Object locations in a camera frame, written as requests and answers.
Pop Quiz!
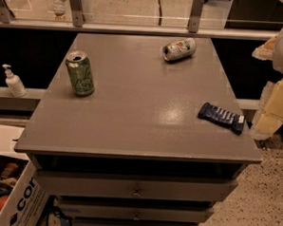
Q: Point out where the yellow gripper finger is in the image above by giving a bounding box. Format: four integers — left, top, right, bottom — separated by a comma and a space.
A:
252, 35, 276, 61
250, 78, 283, 141

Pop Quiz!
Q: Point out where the white and green soda can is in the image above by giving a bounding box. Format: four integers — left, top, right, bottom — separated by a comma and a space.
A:
162, 38, 197, 62

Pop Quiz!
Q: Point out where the metal window frame rail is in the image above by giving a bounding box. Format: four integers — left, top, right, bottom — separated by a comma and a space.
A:
0, 0, 277, 41

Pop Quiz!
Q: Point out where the blue snack bag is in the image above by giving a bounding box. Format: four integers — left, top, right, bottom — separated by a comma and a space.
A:
198, 103, 245, 134

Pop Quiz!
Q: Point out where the orange ball in box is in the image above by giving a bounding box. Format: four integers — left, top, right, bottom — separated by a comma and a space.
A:
0, 196, 9, 212

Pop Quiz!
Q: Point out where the drawer knob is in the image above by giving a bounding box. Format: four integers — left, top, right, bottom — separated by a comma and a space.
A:
132, 213, 141, 221
131, 188, 142, 198

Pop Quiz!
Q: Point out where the grey drawer cabinet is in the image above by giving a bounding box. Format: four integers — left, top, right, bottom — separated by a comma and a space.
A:
16, 34, 261, 226

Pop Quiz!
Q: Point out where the white cardboard box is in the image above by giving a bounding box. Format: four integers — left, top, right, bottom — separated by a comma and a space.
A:
0, 124, 48, 226

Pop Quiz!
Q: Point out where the top drawer knob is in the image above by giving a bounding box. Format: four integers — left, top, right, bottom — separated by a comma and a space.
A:
131, 188, 142, 198

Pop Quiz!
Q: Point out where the white pump bottle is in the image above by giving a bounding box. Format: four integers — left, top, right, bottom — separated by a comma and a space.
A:
2, 64, 27, 97

